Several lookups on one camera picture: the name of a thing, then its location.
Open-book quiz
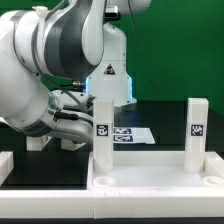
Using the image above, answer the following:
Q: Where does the fiducial marker sheet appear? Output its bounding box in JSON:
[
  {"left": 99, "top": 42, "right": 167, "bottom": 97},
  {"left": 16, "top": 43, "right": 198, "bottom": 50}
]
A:
[{"left": 113, "top": 127, "right": 155, "bottom": 144}]

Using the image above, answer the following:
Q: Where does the white desk top tray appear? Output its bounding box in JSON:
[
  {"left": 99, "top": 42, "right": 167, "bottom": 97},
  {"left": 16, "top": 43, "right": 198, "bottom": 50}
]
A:
[{"left": 87, "top": 151, "right": 224, "bottom": 190}]

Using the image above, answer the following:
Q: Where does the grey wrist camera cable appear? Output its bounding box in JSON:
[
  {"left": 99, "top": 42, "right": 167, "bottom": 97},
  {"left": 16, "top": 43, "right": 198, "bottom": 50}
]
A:
[{"left": 31, "top": 6, "right": 94, "bottom": 118}]

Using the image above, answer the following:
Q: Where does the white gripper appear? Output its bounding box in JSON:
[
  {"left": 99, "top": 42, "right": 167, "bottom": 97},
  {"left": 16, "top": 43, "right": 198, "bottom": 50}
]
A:
[{"left": 49, "top": 90, "right": 93, "bottom": 144}]

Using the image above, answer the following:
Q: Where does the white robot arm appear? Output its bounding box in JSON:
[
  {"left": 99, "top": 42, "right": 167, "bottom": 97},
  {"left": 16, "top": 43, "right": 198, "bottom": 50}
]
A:
[{"left": 0, "top": 0, "right": 151, "bottom": 143}]

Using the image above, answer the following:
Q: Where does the white left barrier block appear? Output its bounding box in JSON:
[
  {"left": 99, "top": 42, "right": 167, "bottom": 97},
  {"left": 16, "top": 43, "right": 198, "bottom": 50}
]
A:
[{"left": 0, "top": 151, "right": 14, "bottom": 186}]

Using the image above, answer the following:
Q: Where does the silver depth camera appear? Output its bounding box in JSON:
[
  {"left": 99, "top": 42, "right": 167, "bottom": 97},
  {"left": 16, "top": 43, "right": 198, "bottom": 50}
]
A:
[{"left": 104, "top": 6, "right": 120, "bottom": 21}]

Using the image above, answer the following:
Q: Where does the white front barrier wall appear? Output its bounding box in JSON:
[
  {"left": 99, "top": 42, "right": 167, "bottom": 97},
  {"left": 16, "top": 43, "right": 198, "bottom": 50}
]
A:
[{"left": 0, "top": 188, "right": 224, "bottom": 219}]

